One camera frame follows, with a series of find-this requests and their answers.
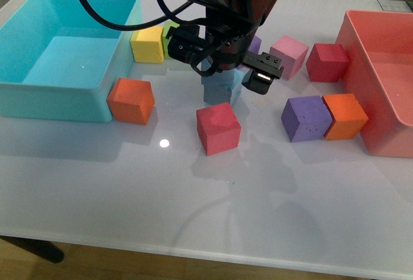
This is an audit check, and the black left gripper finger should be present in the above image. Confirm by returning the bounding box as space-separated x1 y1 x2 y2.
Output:
242 52 283 95
167 25 207 63

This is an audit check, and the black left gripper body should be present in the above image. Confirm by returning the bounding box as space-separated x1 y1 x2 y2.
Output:
193 20 257 74

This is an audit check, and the light blue foam cube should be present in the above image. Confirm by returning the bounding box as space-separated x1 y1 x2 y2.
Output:
201 68 245 92
203 85 241 106

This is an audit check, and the purple foam cube far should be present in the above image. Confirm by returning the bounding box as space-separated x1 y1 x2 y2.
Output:
248 35 262 54

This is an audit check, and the purple foam cube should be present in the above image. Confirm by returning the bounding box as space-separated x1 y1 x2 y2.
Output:
281 96 332 142
248 35 262 54

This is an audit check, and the green foam cube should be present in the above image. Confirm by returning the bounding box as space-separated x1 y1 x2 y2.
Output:
162 21 179 59

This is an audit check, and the pink foam cube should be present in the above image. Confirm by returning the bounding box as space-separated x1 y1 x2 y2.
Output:
269 35 309 80

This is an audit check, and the yellow foam cube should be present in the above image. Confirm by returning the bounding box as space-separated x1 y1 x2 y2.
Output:
130 26 164 64

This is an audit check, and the red foam cube far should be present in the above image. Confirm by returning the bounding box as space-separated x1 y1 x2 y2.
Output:
306 43 350 83

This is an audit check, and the red foam cube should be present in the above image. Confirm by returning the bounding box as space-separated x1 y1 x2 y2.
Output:
306 43 350 83
196 103 241 155

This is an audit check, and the purple foam cube near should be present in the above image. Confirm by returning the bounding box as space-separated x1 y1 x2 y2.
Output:
281 96 332 142

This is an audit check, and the red foam cube centre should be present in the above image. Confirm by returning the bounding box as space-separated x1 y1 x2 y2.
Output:
196 103 241 155

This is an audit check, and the orange foam cube near bin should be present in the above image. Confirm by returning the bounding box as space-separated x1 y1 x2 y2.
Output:
106 77 155 125

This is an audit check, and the orange foam cube right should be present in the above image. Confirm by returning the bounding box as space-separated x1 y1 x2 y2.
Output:
322 93 368 141

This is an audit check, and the pink plastic bin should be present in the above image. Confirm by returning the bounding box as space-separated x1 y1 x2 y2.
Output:
336 10 412 158

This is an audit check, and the teal plastic bin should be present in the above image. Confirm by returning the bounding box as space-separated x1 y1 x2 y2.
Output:
1 0 134 123

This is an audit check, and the black table leg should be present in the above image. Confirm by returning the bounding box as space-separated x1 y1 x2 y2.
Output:
1 235 65 263

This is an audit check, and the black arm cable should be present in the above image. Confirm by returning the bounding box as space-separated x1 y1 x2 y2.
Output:
66 0 201 32

